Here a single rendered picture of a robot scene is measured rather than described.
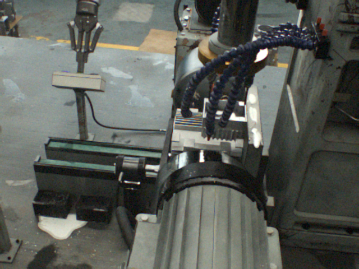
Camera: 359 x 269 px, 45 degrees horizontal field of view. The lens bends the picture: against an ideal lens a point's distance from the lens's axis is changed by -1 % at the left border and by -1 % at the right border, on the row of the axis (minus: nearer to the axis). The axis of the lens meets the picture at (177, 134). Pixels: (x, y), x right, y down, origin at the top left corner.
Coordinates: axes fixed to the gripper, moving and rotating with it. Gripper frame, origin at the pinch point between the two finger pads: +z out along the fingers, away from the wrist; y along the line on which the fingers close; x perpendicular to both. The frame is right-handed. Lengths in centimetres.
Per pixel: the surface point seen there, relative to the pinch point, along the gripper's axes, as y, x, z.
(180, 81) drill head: 35.2, -5.7, 4.2
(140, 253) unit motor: 36, -87, 40
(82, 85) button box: 2.3, -3.5, 8.3
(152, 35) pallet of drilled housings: -7, 247, -72
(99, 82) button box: 7.9, -3.4, 6.6
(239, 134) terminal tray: 54, -26, 20
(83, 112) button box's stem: 1.0, 5.8, 17.0
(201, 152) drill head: 44, -44, 26
